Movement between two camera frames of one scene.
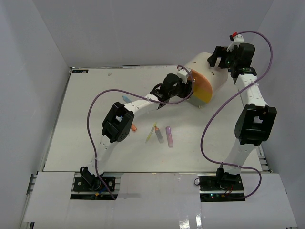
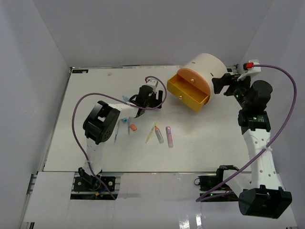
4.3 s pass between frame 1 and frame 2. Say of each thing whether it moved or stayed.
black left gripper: moved
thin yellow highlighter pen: stayed
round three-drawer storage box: moved
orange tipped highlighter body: stayed
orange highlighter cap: stayed
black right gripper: moved
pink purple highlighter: stayed
